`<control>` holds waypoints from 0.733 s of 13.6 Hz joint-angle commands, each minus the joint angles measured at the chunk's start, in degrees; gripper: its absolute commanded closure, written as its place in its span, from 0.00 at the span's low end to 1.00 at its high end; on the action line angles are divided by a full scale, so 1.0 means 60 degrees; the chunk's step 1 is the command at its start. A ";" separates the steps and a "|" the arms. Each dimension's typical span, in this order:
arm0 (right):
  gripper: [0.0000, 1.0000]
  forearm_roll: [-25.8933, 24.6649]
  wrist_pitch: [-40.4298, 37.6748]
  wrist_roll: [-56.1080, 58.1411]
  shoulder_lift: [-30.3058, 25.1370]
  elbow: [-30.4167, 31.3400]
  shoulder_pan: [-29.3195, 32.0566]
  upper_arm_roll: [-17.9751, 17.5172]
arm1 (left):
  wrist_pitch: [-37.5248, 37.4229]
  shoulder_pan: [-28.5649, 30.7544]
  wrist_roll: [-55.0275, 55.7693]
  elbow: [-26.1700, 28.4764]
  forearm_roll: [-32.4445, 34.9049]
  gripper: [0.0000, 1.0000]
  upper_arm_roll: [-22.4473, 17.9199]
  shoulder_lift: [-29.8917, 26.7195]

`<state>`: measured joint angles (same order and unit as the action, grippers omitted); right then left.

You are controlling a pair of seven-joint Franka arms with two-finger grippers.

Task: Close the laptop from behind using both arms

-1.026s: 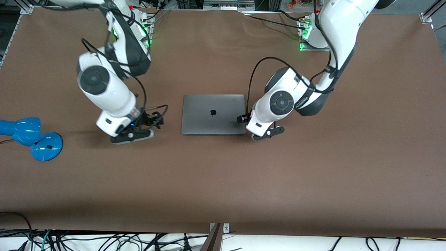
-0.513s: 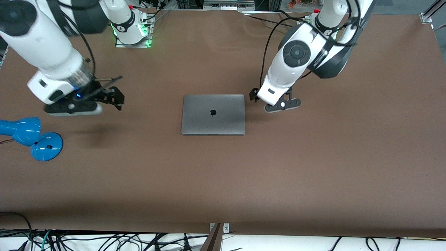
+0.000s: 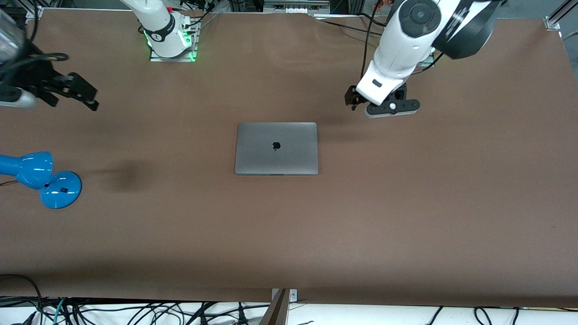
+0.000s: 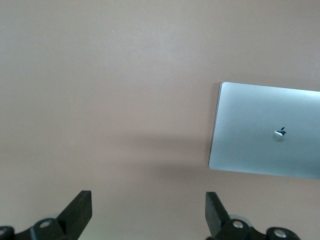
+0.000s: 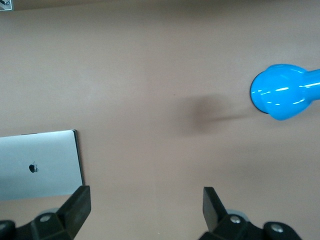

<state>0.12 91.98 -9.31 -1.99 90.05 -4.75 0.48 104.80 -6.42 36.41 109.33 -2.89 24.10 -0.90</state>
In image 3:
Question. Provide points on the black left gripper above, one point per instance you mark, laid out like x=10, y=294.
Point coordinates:
x=351, y=97

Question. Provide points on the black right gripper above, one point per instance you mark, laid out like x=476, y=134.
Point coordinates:
x=31, y=77

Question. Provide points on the grey laptop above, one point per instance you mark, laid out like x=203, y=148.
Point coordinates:
x=276, y=158

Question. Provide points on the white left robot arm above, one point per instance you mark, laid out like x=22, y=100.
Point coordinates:
x=397, y=49

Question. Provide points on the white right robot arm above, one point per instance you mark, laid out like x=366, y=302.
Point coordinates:
x=160, y=27

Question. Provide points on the blue desk lamp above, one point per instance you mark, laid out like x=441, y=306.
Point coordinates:
x=58, y=192

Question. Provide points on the grey power strip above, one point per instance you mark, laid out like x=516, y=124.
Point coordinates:
x=295, y=6

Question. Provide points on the black left camera mount bracket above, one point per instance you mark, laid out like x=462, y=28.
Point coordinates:
x=399, y=95

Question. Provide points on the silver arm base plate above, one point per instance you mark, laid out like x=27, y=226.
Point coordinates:
x=193, y=49
x=429, y=64

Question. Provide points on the aluminium frame corner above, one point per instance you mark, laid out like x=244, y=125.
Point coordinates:
x=35, y=11
x=560, y=16

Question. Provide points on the silver clamp bracket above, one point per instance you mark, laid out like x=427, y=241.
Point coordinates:
x=293, y=295

